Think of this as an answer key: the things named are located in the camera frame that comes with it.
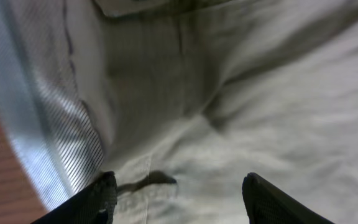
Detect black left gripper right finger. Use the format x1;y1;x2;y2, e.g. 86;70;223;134
242;172;333;224

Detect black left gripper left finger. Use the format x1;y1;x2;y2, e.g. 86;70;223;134
32;172;117;224

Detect khaki green shorts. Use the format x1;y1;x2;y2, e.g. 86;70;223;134
0;0;358;223

